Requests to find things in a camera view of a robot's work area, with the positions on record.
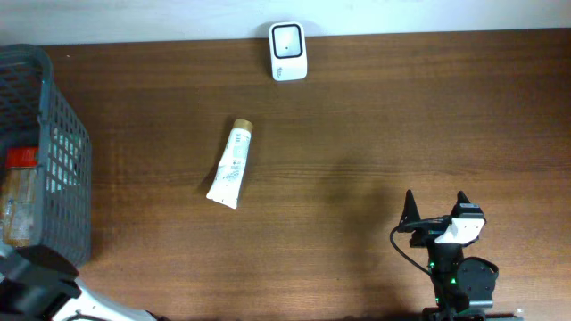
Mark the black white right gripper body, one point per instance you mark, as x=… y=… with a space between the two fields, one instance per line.
x=426 y=234

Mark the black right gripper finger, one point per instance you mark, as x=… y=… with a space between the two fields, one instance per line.
x=462 y=198
x=410 y=213

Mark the white tube with gold cap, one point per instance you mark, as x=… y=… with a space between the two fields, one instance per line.
x=226 y=185

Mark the red orange pasta packet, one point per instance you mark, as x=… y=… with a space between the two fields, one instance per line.
x=18 y=195

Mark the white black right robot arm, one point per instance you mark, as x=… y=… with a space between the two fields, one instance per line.
x=463 y=286

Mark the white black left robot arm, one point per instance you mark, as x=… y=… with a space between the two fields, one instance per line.
x=38 y=283

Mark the white barcode scanner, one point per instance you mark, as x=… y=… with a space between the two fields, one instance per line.
x=288 y=51

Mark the grey plastic shopping basket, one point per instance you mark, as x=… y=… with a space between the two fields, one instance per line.
x=34 y=112

